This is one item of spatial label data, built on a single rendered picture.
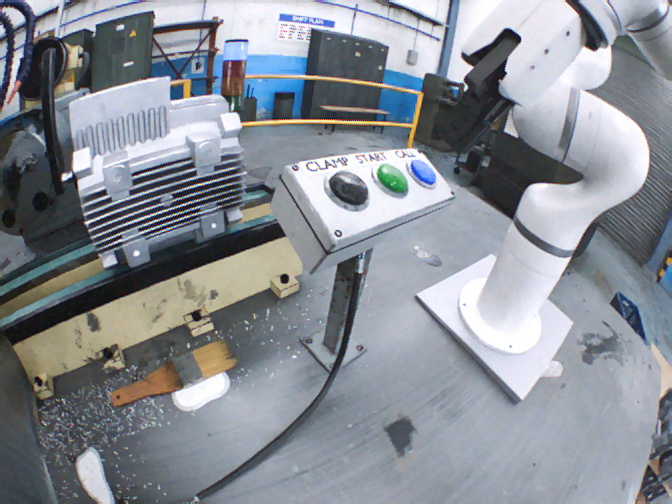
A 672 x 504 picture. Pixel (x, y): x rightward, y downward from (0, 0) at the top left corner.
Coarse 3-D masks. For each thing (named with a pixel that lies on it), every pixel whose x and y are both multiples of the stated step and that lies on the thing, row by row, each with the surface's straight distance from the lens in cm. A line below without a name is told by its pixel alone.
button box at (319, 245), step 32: (320, 160) 22; (352, 160) 24; (384, 160) 26; (288, 192) 21; (320, 192) 20; (384, 192) 23; (416, 192) 26; (448, 192) 30; (288, 224) 22; (320, 224) 18; (352, 224) 19; (384, 224) 21; (416, 224) 29; (320, 256) 20; (352, 256) 24
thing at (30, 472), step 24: (0, 336) 25; (0, 360) 23; (0, 384) 22; (24, 384) 27; (0, 408) 21; (24, 408) 25; (0, 432) 20; (24, 432) 24; (0, 456) 20; (24, 456) 22; (0, 480) 19; (24, 480) 21; (48, 480) 26
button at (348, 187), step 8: (336, 176) 20; (344, 176) 21; (352, 176) 21; (336, 184) 20; (344, 184) 20; (352, 184) 21; (360, 184) 21; (336, 192) 20; (344, 192) 20; (352, 192) 20; (360, 192) 20; (344, 200) 20; (352, 200) 20; (360, 200) 20
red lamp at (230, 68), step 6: (228, 60) 70; (234, 60) 70; (240, 60) 70; (246, 60) 72; (222, 66) 72; (228, 66) 70; (234, 66) 70; (240, 66) 70; (222, 72) 72; (228, 72) 70; (234, 72) 70; (240, 72) 70
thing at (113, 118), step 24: (96, 96) 33; (120, 96) 33; (144, 96) 33; (168, 96) 33; (72, 120) 33; (96, 120) 33; (120, 120) 33; (144, 120) 33; (168, 120) 34; (96, 144) 34; (120, 144) 33
